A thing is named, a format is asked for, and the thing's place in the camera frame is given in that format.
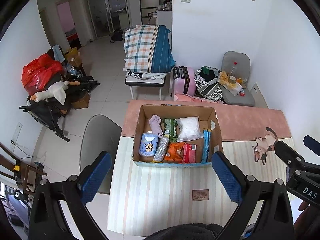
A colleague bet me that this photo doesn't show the light blue cloth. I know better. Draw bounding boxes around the light blue cloth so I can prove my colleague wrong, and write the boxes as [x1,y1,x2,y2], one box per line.
[52,45,66,63]

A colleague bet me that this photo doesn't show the patterned fabric bag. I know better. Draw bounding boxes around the patterned fabric bag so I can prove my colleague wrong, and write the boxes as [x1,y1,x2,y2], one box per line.
[194,66,224,103]

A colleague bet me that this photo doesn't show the black bag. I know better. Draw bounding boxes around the black bag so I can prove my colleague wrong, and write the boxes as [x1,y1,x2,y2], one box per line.
[110,29,124,42]

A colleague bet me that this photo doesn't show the white goose plush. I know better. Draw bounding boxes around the white goose plush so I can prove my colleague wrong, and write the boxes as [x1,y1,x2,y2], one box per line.
[30,81,80,105]

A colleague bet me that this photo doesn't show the blue tissue pack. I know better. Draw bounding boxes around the blue tissue pack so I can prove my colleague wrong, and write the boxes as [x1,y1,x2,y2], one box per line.
[139,131,160,157]

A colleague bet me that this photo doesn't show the person's right hand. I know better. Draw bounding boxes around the person's right hand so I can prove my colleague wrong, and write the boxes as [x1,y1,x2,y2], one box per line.
[295,200,313,228]

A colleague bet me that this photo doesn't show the black folded stroller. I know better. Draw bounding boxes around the black folded stroller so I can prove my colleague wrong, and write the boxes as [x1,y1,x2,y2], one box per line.
[19,76,101,142]

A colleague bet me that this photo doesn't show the white plastic bag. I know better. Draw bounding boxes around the white plastic bag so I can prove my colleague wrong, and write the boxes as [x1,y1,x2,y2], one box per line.
[176,117,204,143]

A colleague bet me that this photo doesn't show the red snack packet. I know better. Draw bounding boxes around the red snack packet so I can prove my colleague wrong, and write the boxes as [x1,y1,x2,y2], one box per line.
[181,142,198,164]

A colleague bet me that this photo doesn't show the pink suitcase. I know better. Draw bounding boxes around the pink suitcase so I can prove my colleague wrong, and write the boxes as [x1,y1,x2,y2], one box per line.
[171,66,197,98]

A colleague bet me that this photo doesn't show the brown cardboard box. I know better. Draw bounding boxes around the brown cardboard box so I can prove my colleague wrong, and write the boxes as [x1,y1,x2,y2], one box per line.
[71,92,91,109]

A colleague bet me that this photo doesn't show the blue and white long packet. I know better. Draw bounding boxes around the blue and white long packet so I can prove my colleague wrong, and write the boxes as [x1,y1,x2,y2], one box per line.
[201,129,212,163]

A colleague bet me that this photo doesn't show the brown wooden chair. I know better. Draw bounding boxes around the brown wooden chair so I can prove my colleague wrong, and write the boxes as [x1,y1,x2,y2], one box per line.
[0,142,48,195]

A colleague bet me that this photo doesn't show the grey cushioned chair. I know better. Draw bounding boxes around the grey cushioned chair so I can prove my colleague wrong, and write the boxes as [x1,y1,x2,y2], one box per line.
[221,51,255,107]

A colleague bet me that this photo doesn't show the orange snack packet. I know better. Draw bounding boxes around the orange snack packet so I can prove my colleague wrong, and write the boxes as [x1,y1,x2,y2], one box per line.
[164,142,185,163]

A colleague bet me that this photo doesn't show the grey shell chair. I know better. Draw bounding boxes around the grey shell chair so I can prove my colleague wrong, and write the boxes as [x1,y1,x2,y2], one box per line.
[79,114,123,195]

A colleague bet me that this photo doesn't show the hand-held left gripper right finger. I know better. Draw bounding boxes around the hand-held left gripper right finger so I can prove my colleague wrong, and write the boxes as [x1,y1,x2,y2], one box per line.
[211,151,294,240]

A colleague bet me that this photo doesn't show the plaid and blue folded quilt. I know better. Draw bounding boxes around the plaid and blue folded quilt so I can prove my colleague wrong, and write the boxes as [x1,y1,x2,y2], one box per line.
[123,24,176,73]

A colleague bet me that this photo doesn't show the person's dark fleece clothing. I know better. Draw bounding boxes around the person's dark fleece clothing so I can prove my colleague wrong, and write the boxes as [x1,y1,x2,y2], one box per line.
[144,224,225,240]

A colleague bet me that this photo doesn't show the green snack packet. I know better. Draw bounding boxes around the green snack packet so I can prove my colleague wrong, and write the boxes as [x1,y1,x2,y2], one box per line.
[163,118,178,142]

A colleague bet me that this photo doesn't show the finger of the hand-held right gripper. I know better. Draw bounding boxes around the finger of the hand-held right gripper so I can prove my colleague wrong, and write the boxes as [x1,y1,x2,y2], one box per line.
[275,140,320,173]
[303,135,320,157]

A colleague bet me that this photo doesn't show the pink flat package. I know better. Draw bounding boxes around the pink flat package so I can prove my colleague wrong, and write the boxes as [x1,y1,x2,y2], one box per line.
[175,92,220,104]

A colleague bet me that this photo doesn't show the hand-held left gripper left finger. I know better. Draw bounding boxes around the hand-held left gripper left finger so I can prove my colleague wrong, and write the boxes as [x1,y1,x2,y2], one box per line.
[28,151,112,240]

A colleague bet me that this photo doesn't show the yellow cardboard box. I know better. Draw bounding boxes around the yellow cardboard box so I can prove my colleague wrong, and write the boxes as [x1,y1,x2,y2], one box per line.
[64,47,83,67]

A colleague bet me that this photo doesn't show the red plastic bag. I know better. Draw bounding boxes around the red plastic bag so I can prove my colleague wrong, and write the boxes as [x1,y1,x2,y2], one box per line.
[21,54,66,95]

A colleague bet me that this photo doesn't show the white flat board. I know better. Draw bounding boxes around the white flat board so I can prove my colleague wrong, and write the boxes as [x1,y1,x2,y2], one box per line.
[251,84,269,108]

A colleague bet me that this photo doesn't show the lavender sock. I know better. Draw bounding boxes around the lavender sock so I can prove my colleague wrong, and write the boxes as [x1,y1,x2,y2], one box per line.
[149,114,163,138]

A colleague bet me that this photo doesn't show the white paper box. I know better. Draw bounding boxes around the white paper box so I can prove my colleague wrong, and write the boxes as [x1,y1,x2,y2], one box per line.
[226,82,243,96]

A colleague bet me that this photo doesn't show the white folding table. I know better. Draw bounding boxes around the white folding table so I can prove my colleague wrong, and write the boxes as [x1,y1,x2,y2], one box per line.
[124,74,167,100]

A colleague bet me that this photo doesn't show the yellow plastic bag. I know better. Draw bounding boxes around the yellow plastic bag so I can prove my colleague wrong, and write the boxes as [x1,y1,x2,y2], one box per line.
[219,71,232,85]

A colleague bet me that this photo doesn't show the glass sliding door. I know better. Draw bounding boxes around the glass sliding door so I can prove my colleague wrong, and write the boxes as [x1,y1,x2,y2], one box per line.
[82,0,129,45]

